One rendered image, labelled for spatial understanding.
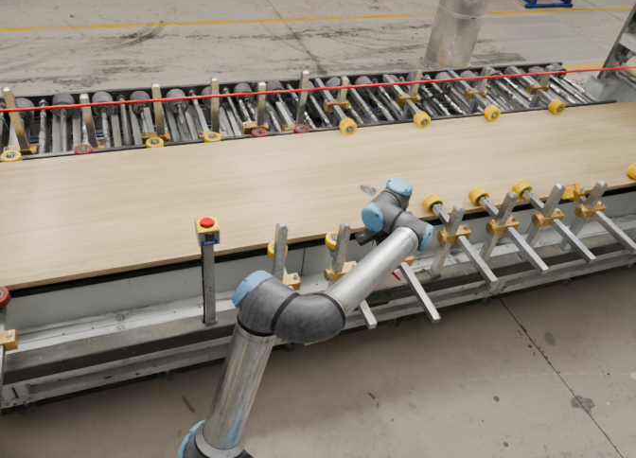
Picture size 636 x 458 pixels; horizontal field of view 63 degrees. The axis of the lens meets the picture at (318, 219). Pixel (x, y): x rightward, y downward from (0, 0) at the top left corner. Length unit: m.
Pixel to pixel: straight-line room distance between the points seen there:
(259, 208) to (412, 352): 1.26
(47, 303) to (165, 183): 0.68
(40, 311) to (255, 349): 1.12
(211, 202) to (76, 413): 1.19
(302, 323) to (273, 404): 1.50
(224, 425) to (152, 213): 1.03
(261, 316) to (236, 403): 0.31
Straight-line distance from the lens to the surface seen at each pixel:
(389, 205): 1.71
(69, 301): 2.24
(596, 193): 2.68
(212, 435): 1.62
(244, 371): 1.43
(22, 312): 2.28
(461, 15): 5.71
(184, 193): 2.36
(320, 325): 1.27
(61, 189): 2.47
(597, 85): 4.41
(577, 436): 3.13
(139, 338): 2.11
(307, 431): 2.68
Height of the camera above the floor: 2.41
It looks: 42 degrees down
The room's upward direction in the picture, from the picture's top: 9 degrees clockwise
